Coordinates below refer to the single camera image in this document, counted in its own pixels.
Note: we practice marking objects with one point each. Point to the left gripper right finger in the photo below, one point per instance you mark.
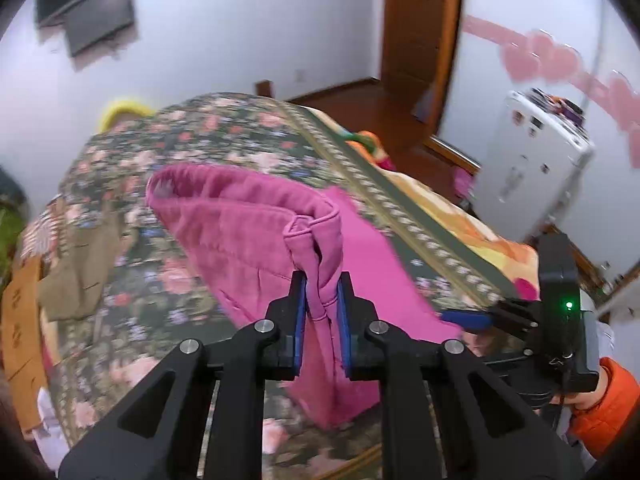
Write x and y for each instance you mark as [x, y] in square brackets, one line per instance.
[447, 413]

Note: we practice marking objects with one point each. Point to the orange yellow blanket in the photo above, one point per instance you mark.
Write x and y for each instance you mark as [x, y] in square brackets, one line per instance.
[516, 261]

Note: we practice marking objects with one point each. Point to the brown cardboard box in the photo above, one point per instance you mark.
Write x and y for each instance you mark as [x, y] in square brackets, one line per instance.
[21, 343]

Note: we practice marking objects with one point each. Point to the olive green folded garment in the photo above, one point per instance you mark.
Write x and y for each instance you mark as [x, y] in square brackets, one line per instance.
[79, 260]

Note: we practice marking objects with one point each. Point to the white suitcase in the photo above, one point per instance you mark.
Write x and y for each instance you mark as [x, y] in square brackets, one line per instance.
[533, 164]

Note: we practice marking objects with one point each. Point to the wooden bed post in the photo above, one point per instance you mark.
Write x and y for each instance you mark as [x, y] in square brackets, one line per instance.
[264, 88]

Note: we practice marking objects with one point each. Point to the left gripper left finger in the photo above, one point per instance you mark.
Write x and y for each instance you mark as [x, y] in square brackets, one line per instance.
[198, 413]

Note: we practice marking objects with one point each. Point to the wooden door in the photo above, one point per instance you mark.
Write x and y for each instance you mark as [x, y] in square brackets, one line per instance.
[418, 47]

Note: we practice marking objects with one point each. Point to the pink slipper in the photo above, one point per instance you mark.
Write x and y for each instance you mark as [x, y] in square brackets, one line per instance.
[462, 182]

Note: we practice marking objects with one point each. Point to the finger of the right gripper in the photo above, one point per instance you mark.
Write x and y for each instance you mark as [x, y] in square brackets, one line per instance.
[469, 320]

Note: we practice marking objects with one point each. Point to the pink heart wall decoration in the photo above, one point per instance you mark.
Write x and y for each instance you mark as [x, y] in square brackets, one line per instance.
[536, 55]

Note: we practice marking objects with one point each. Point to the yellow round object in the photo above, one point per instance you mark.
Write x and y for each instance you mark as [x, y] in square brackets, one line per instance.
[121, 109]

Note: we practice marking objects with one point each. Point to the right hand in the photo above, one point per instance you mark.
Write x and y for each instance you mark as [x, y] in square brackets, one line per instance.
[565, 399]

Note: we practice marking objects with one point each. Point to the green storage bag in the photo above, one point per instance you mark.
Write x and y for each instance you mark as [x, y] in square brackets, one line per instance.
[13, 214]

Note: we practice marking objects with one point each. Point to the pink pants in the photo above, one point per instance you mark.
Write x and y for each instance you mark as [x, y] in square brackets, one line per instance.
[246, 233]

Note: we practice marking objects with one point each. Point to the floral bedspread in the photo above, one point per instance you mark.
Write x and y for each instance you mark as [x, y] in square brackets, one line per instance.
[153, 298]

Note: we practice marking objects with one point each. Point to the orange sleeve forearm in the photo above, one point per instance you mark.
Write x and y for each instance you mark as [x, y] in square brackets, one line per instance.
[598, 416]

